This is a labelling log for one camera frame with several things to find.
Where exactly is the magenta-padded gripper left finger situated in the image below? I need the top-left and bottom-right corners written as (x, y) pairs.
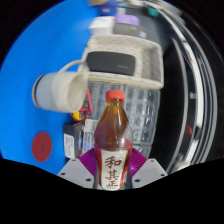
top-left (56, 147), bottom-right (98, 190)

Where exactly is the black speaker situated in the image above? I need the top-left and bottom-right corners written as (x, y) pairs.
top-left (85, 50), bottom-right (138, 77)

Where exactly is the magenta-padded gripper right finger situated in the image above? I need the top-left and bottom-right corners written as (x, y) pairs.
top-left (129, 147), bottom-right (168, 190)

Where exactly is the clear red-labelled tea bottle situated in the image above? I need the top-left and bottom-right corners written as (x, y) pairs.
top-left (93, 89), bottom-right (134, 192)

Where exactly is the dark grey box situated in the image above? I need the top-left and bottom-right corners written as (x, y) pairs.
top-left (113, 22), bottom-right (148, 39)

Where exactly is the purple box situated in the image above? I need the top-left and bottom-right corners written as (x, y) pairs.
top-left (114, 13), bottom-right (141, 27)

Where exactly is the yellow multimeter with red leads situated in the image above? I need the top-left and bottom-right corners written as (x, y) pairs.
top-left (70, 88), bottom-right (94, 123)

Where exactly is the black box with white label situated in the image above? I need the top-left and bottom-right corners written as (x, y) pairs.
top-left (63, 121), bottom-right (84, 159)

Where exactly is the grey small-parts drawer cabinet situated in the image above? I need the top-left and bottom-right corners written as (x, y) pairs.
top-left (123, 83), bottom-right (161, 121)
top-left (129, 116), bottom-right (158, 158)

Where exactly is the black workbench shelf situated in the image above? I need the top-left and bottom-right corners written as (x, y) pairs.
top-left (146, 0), bottom-right (221, 174)

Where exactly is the white and grey mug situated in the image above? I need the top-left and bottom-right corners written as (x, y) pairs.
top-left (31, 59), bottom-right (90, 114)

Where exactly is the flat round red coaster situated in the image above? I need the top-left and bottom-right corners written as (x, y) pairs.
top-left (31, 131), bottom-right (53, 163)

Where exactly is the wide grey drawer cabinet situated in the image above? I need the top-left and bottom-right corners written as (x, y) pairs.
top-left (83, 81), bottom-right (134, 151)

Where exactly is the small white box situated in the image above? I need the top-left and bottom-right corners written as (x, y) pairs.
top-left (88, 15), bottom-right (116, 36)

